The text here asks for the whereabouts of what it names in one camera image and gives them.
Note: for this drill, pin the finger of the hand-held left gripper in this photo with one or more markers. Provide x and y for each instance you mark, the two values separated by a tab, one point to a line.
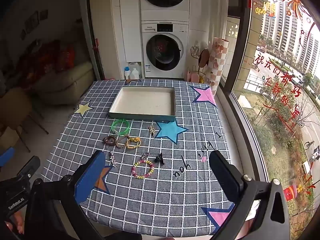
31	163
5	155

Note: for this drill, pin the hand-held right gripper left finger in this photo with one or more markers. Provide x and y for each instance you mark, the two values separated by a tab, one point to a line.
90	177

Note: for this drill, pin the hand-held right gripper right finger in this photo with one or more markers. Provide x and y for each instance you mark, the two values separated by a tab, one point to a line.
222	175

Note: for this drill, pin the silver star hair clip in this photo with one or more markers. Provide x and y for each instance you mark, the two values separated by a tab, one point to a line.
113	158

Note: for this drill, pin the black claw hair clip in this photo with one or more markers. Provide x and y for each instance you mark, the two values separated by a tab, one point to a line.
159	159

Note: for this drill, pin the beige hair clip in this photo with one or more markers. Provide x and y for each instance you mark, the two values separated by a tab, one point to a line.
151	130

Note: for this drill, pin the shallow white cardboard box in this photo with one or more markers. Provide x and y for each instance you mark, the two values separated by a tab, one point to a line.
142	100

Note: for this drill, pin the person's left hand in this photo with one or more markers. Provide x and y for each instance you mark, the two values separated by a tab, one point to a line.
18	221

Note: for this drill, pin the beige chair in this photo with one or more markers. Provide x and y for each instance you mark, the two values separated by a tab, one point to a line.
15	110

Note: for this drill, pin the small grey hair clip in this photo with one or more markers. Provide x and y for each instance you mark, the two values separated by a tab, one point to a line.
145	156

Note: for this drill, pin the grey checkered star tablecloth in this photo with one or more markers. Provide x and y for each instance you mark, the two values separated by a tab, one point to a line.
162	200

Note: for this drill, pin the red lantern window sticker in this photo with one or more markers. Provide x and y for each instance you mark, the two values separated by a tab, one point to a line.
290	193

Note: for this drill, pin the cream sofa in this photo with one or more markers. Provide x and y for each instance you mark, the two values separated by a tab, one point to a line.
67	82

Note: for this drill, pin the tree outside window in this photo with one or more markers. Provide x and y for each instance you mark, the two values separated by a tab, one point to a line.
277	100

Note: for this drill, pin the dark red printed blanket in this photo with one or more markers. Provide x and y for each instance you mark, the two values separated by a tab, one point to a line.
40	57

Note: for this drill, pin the red lettering window sticker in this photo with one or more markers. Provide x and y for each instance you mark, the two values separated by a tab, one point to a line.
282	85

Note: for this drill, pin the blue capped detergent bottle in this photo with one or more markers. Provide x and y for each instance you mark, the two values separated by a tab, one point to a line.
127	73

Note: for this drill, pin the white detergent jug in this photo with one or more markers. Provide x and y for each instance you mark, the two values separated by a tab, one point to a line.
135	74

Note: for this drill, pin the pink checkered laundry hamper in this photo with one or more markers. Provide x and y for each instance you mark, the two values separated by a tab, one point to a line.
217	62

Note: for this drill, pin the red patterned cushion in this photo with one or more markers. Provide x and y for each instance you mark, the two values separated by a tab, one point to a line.
65	56

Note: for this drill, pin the brown slipper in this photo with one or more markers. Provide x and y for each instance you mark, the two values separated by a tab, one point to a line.
204	57

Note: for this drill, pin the white washing machine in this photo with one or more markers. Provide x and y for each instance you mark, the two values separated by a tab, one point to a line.
163	50

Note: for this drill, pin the apartment buildings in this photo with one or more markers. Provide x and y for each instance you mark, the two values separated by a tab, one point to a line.
287	32

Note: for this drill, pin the tall white cabinet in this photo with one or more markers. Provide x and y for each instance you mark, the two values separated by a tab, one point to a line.
130	25

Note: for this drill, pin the fireworks window sticker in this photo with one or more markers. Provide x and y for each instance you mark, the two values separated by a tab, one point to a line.
295	1

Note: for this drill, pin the dark window frame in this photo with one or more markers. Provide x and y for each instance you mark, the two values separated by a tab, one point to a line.
237	30

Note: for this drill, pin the dark sliding door frame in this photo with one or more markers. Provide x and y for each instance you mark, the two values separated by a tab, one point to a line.
96	17

